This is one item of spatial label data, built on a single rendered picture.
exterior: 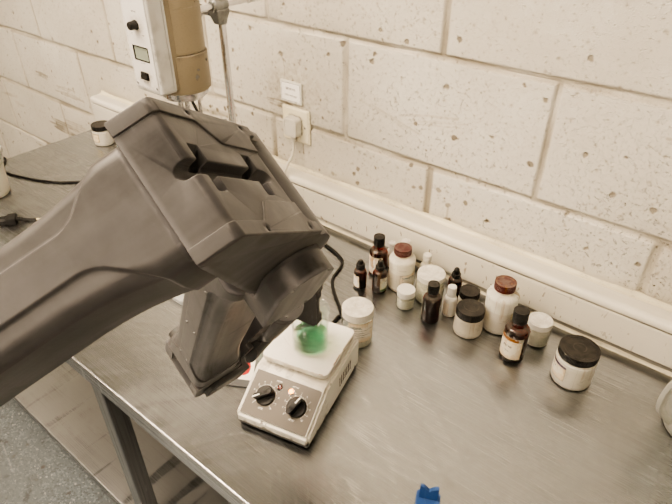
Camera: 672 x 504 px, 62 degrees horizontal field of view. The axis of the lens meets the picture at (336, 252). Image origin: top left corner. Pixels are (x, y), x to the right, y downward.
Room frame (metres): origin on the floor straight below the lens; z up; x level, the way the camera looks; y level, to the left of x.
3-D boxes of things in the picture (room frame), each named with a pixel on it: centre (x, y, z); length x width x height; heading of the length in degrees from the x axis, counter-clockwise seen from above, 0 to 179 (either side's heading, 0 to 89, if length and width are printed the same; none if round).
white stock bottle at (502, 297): (0.82, -0.31, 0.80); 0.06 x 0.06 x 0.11
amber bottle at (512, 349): (0.74, -0.32, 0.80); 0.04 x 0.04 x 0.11
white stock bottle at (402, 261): (0.95, -0.14, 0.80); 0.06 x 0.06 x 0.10
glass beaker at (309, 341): (0.68, 0.04, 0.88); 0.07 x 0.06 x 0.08; 58
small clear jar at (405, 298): (0.88, -0.14, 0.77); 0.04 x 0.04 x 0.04
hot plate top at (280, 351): (0.69, 0.04, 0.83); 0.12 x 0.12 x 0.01; 65
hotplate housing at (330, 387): (0.66, 0.05, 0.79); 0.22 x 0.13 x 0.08; 155
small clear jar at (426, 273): (0.91, -0.19, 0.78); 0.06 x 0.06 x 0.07
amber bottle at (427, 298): (0.84, -0.19, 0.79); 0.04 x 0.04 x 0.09
